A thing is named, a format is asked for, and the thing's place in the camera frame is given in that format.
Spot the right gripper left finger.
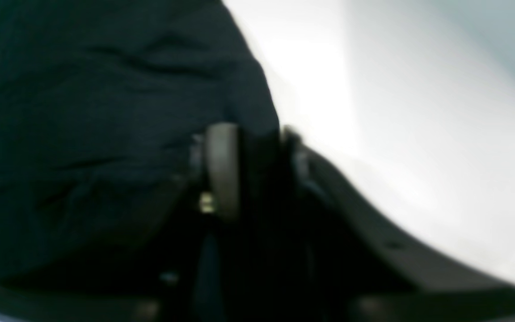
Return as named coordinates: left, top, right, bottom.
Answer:
left=0, top=123, right=242, bottom=322

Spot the black T-shirt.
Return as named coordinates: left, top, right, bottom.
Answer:
left=0, top=0, right=279, bottom=280

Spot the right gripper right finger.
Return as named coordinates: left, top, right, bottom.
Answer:
left=245, top=131, right=515, bottom=322

